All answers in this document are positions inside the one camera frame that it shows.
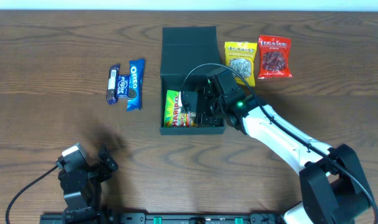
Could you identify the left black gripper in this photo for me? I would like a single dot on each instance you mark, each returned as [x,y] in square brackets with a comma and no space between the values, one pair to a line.
[99,168]

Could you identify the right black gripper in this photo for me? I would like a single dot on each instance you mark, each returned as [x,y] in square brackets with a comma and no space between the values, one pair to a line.
[203,106]

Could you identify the Haribo worms candy bag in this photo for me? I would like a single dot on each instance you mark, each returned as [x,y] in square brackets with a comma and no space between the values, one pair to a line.
[174,117]

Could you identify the dark green lidded box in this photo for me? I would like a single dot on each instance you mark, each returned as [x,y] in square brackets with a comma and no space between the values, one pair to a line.
[184,49]

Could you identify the blue Oreo cookie pack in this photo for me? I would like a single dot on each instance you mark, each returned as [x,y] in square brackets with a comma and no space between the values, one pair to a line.
[136,82]

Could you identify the yellow candy bag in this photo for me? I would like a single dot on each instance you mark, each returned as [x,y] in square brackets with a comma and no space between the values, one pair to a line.
[240,57]

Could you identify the dark purple snack bar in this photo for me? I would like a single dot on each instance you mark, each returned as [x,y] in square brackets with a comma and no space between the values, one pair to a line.
[112,81]

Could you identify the red candy bag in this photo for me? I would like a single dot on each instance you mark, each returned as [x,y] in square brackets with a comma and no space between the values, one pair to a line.
[274,56]

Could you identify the blue Eclipse mint pack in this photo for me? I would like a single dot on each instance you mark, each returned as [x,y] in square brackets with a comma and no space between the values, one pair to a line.
[122,86]

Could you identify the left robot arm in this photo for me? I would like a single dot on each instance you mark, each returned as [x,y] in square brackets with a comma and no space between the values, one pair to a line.
[81,185]

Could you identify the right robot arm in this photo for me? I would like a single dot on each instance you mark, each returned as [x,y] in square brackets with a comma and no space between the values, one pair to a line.
[334,187]

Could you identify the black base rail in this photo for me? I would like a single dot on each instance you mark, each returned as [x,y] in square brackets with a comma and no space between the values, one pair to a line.
[141,218]

